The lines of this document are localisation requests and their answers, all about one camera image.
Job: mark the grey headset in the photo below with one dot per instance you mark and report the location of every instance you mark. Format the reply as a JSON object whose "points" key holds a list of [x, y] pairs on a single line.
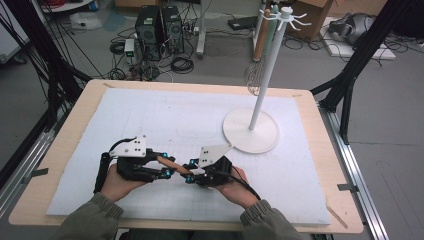
{"points": [[353, 26]]}

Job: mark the slim black computer tower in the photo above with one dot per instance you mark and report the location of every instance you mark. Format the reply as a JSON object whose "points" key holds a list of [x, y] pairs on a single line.
{"points": [[173, 30]]}

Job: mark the small white box green light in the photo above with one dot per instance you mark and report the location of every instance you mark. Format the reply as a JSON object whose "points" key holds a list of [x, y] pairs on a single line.
{"points": [[129, 48]]}

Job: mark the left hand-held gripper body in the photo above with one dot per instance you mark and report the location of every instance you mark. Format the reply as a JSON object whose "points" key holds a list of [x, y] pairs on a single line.
{"points": [[133, 166]]}

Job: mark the clear plastic bag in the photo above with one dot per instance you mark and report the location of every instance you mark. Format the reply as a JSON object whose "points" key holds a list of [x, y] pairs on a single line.
{"points": [[85, 20]]}

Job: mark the light wooden table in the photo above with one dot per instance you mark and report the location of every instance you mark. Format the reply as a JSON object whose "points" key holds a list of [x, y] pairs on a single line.
{"points": [[66, 126]]}

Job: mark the person's left hand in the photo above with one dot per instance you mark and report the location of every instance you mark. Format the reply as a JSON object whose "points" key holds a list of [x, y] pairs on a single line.
{"points": [[116, 186]]}

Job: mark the large black computer tower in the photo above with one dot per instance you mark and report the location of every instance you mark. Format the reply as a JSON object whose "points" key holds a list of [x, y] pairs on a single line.
{"points": [[149, 33]]}

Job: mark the white hook stand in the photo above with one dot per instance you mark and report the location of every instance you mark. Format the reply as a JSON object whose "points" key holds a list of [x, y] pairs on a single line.
{"points": [[263, 100]]}

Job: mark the person's right hand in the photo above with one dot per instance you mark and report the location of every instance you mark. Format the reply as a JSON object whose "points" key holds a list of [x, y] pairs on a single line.
{"points": [[240, 193]]}

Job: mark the flat black box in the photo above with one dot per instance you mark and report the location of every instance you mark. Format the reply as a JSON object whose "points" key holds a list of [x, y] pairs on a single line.
{"points": [[243, 22]]}

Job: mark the cardboard box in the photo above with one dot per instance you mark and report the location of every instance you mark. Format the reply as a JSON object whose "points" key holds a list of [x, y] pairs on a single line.
{"points": [[320, 11]]}

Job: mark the white grid mat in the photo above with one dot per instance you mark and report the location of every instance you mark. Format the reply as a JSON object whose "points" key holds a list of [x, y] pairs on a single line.
{"points": [[160, 113]]}

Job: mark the aluminium rail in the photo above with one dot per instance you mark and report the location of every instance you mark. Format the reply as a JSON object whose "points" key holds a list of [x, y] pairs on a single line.
{"points": [[23, 166], [363, 186]]}

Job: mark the black metal frame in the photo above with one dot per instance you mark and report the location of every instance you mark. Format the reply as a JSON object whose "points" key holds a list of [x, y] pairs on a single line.
{"points": [[366, 50], [43, 50]]}

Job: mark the white floor board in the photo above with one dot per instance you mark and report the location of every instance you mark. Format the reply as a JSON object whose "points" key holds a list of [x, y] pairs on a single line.
{"points": [[373, 51]]}

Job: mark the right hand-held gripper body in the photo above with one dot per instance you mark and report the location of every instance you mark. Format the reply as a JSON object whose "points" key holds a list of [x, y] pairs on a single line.
{"points": [[215, 173]]}

